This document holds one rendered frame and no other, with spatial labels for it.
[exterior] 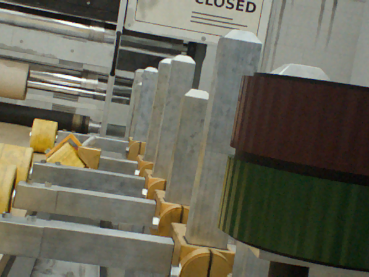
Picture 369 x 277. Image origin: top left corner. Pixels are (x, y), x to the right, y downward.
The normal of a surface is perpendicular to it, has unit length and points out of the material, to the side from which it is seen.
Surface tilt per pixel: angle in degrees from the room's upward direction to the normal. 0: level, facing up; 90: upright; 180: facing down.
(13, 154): 40
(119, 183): 90
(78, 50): 90
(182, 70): 90
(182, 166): 90
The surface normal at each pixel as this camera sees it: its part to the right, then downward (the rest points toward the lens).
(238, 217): -0.81, -0.11
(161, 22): 0.11, 0.07
